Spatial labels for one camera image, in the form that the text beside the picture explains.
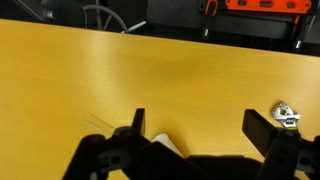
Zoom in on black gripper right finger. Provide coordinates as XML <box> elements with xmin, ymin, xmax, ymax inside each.
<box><xmin>241</xmin><ymin>108</ymin><xmax>320</xmax><ymax>180</ymax></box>

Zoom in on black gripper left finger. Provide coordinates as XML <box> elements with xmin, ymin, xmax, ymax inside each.
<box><xmin>62</xmin><ymin>107</ymin><xmax>188</xmax><ymax>180</ymax></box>

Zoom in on orange clamp tool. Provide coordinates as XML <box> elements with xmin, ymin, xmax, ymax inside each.
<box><xmin>198</xmin><ymin>0</ymin><xmax>317</xmax><ymax>50</ymax></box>

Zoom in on small silver wrench tool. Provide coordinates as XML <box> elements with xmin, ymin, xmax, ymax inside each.
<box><xmin>271</xmin><ymin>101</ymin><xmax>301</xmax><ymax>130</ymax></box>

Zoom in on gray chair wheel base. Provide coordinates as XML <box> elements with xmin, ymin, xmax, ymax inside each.
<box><xmin>80</xmin><ymin>3</ymin><xmax>130</xmax><ymax>34</ymax></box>

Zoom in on white paper cup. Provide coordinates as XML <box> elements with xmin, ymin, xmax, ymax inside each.
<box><xmin>151</xmin><ymin>133</ymin><xmax>185</xmax><ymax>158</ymax></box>

